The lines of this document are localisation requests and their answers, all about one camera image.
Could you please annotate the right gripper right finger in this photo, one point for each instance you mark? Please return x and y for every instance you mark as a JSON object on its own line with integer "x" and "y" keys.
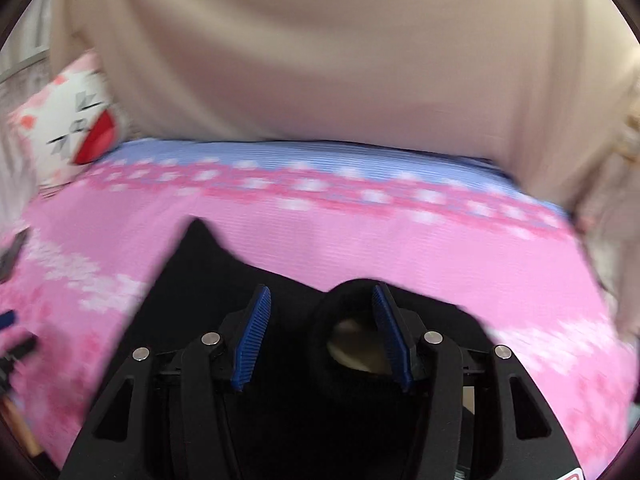
{"x": 486, "y": 417}

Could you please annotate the black pants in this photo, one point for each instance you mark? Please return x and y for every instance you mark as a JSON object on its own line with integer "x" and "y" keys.
{"x": 322, "y": 402}

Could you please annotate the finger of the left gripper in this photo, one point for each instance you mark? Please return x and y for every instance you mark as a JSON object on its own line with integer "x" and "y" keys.
{"x": 7, "y": 319}

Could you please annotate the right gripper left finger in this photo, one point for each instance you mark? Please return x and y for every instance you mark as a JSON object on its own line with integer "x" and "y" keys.
{"x": 170, "y": 406}

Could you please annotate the cartoon face pillow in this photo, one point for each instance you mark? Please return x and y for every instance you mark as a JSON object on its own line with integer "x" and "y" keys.
{"x": 69, "y": 124}

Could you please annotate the phone with picture case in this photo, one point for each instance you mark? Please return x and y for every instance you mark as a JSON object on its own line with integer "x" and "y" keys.
{"x": 11, "y": 253}

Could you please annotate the floral grey blanket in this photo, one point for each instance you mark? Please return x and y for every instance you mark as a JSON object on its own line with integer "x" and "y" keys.
{"x": 607, "y": 218}

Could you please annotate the pink rose bed sheet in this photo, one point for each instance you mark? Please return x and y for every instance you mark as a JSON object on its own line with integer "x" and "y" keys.
{"x": 320, "y": 213}

